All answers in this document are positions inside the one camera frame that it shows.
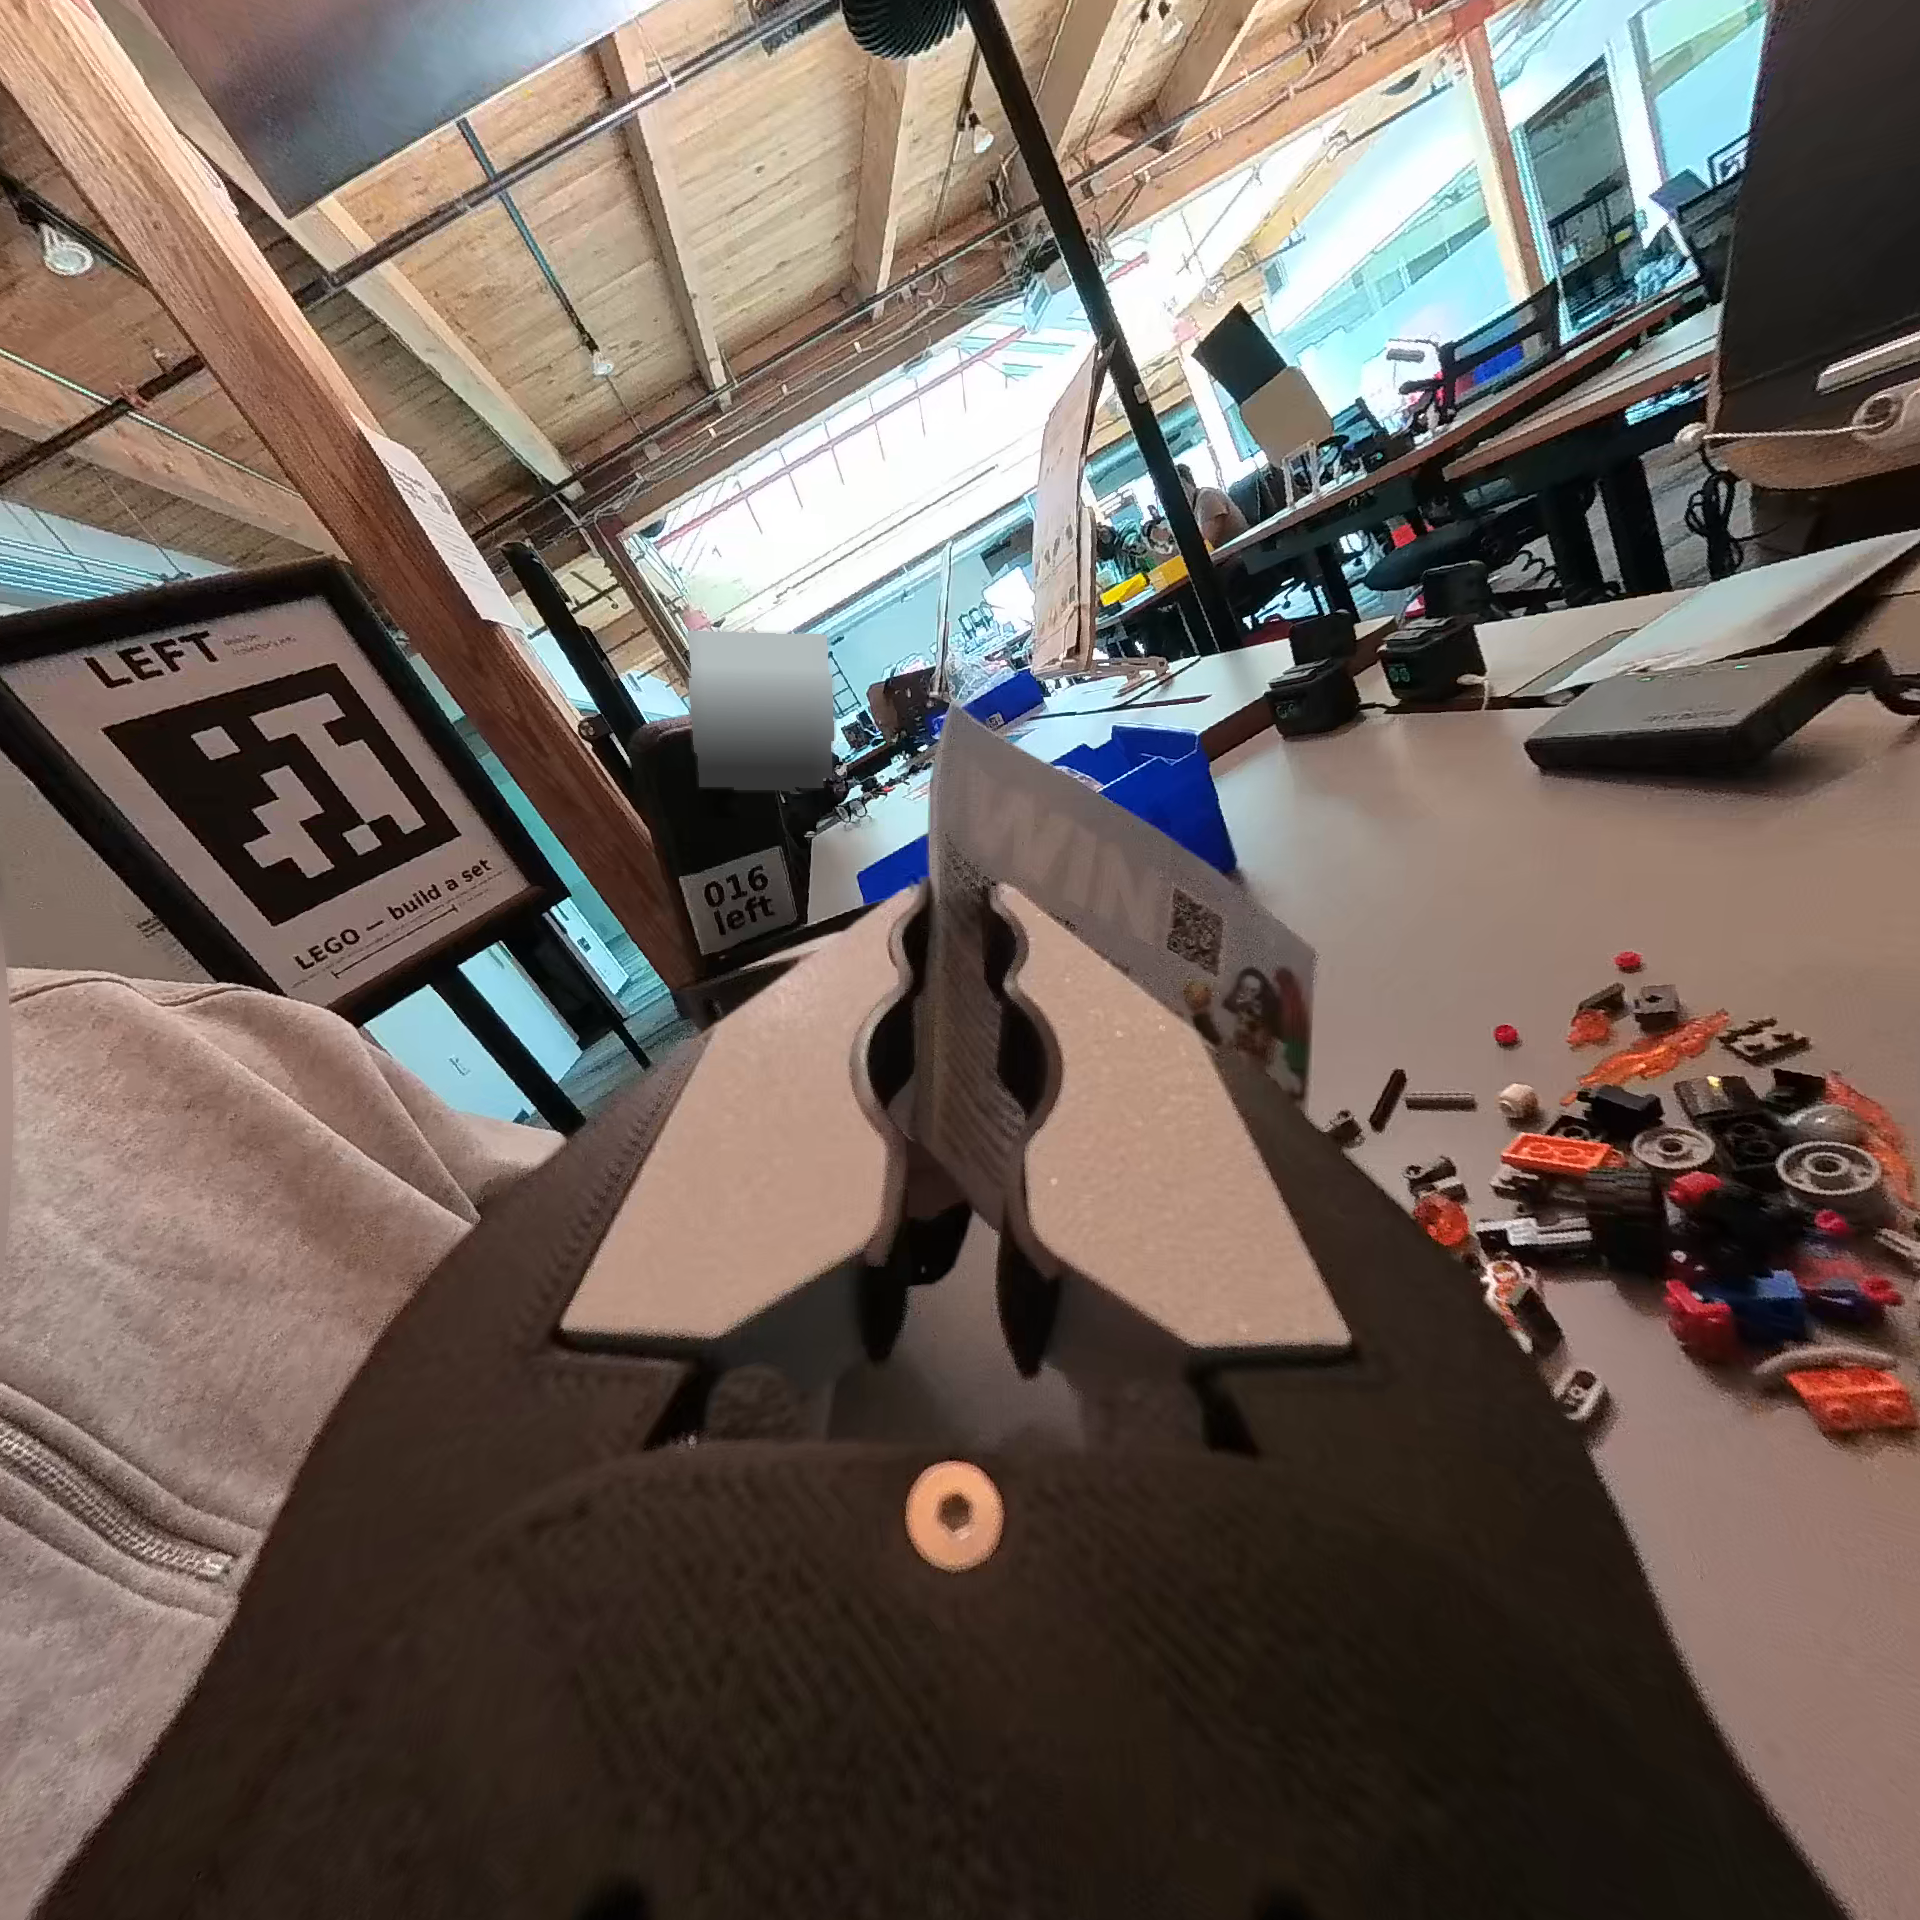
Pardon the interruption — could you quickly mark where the cardboard display board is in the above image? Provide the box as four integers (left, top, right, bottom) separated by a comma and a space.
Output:
1027, 343, 1174, 681

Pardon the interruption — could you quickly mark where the black floor lamp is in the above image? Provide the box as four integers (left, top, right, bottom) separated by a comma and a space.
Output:
838, 0, 977, 61

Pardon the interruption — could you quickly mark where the black power bank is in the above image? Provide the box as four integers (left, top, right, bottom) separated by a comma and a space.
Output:
1524, 645, 1849, 779

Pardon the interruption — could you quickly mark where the lego instruction booklet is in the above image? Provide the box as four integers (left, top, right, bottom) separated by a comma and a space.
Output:
921, 701, 1318, 1203

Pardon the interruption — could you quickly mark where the orange flame lego brick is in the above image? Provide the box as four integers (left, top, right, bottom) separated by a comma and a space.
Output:
1568, 1012, 1734, 1103

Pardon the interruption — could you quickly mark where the black framed marker sign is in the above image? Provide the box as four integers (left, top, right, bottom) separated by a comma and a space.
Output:
0, 557, 654, 1135

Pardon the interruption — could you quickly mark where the pile of lego pieces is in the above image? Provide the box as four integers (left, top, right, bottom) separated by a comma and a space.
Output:
1328, 943, 1920, 1441

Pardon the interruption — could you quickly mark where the wooden building post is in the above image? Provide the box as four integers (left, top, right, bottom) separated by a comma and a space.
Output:
0, 0, 701, 988

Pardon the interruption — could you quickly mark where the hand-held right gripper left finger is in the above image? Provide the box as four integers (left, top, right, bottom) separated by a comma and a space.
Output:
557, 884, 933, 1364

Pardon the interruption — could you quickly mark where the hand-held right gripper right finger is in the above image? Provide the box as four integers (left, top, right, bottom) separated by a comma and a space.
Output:
989, 884, 1353, 1374

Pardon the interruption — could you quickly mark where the black metal pole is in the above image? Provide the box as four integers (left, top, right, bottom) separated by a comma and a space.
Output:
961, 0, 1249, 654

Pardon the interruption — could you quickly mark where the wooden office desk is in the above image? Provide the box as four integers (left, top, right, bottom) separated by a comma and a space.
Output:
1212, 293, 1720, 600

